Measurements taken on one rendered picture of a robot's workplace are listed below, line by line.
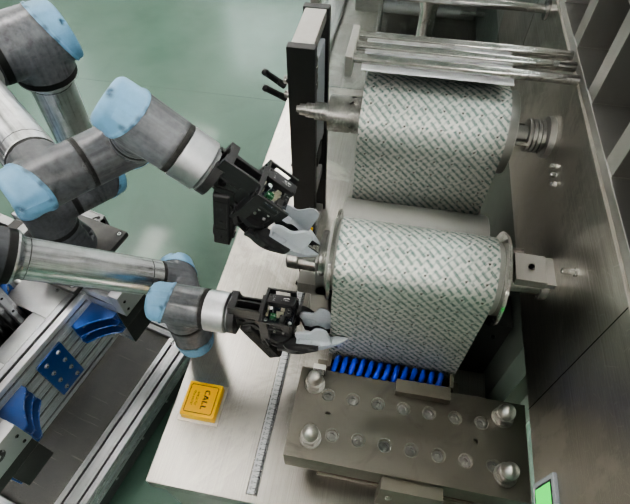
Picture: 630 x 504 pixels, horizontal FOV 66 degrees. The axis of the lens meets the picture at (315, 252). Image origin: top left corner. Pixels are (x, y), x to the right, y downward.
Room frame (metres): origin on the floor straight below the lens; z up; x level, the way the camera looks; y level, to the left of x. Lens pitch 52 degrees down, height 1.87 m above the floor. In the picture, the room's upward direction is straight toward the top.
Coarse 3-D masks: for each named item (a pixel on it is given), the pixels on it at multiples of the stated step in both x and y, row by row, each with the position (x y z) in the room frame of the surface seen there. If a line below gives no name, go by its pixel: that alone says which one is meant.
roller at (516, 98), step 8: (512, 96) 0.68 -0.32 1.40; (520, 96) 0.68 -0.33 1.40; (512, 104) 0.66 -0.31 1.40; (520, 104) 0.66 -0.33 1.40; (512, 112) 0.65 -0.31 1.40; (520, 112) 0.65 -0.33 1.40; (512, 120) 0.63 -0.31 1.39; (512, 128) 0.62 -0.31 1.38; (512, 136) 0.62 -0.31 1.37; (512, 144) 0.61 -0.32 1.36; (504, 152) 0.61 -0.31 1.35; (504, 160) 0.61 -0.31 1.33; (504, 168) 0.61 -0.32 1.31
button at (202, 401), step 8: (192, 384) 0.39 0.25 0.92; (200, 384) 0.39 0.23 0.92; (208, 384) 0.39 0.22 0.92; (192, 392) 0.37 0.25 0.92; (200, 392) 0.37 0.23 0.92; (208, 392) 0.37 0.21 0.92; (216, 392) 0.37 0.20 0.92; (184, 400) 0.36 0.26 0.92; (192, 400) 0.36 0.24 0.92; (200, 400) 0.36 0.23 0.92; (208, 400) 0.36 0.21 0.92; (216, 400) 0.36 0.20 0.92; (184, 408) 0.34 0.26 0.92; (192, 408) 0.34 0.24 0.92; (200, 408) 0.34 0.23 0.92; (208, 408) 0.34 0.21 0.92; (216, 408) 0.34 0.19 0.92; (184, 416) 0.33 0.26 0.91; (192, 416) 0.33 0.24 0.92; (200, 416) 0.33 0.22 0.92; (208, 416) 0.33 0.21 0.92; (216, 416) 0.33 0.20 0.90
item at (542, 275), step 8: (520, 256) 0.44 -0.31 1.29; (528, 256) 0.44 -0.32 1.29; (536, 256) 0.44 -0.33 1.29; (520, 264) 0.43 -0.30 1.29; (528, 264) 0.43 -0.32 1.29; (536, 264) 0.43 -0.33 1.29; (544, 264) 0.43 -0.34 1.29; (552, 264) 0.43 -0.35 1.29; (520, 272) 0.41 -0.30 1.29; (528, 272) 0.41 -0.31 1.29; (536, 272) 0.41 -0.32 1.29; (544, 272) 0.41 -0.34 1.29; (552, 272) 0.41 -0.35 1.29; (520, 280) 0.40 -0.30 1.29; (528, 280) 0.40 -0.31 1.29; (536, 280) 0.40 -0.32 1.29; (544, 280) 0.40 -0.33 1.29; (552, 280) 0.40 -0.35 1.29; (544, 288) 0.39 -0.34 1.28; (552, 288) 0.39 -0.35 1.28
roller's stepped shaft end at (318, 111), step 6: (318, 102) 0.74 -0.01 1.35; (324, 102) 0.74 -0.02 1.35; (300, 108) 0.73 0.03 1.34; (306, 108) 0.73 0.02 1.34; (312, 108) 0.73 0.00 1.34; (318, 108) 0.72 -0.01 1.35; (324, 108) 0.72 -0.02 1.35; (300, 114) 0.73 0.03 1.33; (306, 114) 0.73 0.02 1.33; (312, 114) 0.72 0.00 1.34; (318, 114) 0.72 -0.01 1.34; (324, 114) 0.72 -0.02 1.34; (324, 120) 0.72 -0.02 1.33
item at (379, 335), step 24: (336, 312) 0.41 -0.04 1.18; (360, 312) 0.40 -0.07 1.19; (384, 312) 0.40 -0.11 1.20; (360, 336) 0.40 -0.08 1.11; (384, 336) 0.40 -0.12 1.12; (408, 336) 0.39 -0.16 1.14; (432, 336) 0.38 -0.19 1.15; (456, 336) 0.37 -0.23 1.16; (384, 360) 0.39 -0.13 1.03; (408, 360) 0.39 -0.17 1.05; (432, 360) 0.38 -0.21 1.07; (456, 360) 0.37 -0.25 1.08
